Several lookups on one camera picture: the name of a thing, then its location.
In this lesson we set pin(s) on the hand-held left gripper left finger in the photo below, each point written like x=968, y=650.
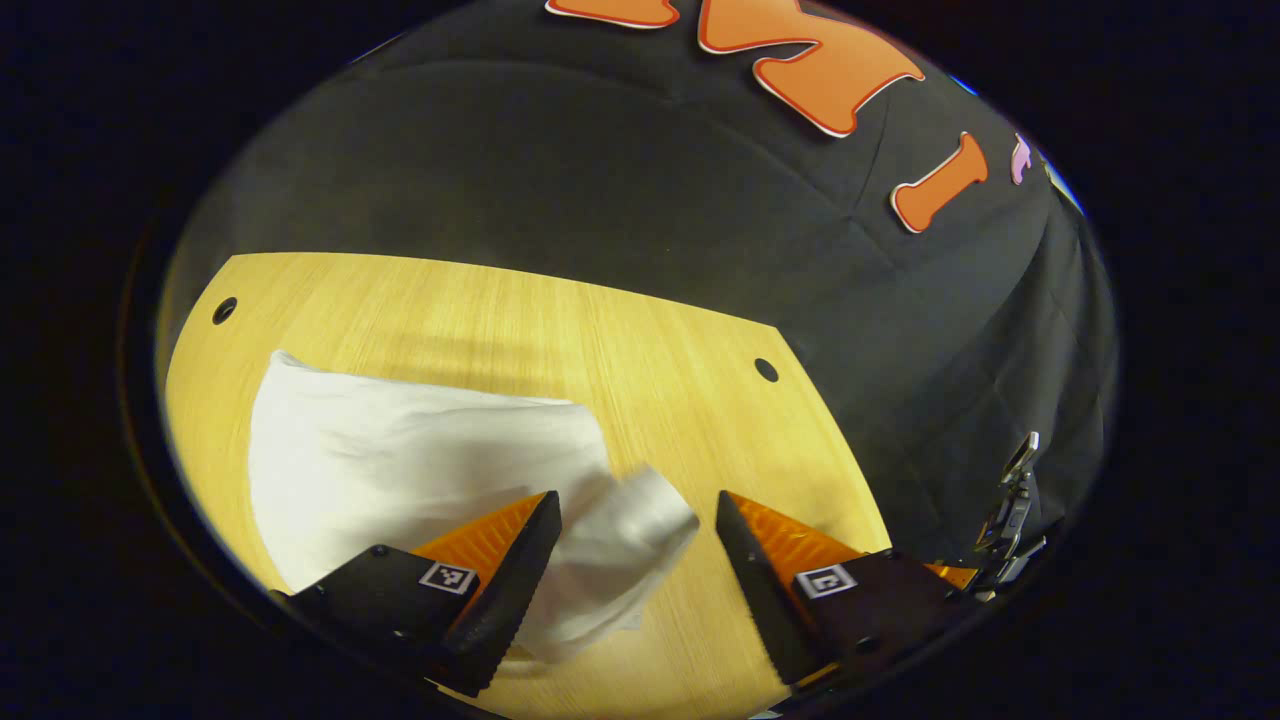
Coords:
x=510, y=590

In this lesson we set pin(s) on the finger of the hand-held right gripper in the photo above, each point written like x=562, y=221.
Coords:
x=955, y=576

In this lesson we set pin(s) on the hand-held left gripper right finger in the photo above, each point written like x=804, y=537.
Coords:
x=760, y=590

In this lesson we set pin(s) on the white jeans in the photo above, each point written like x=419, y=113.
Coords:
x=400, y=460

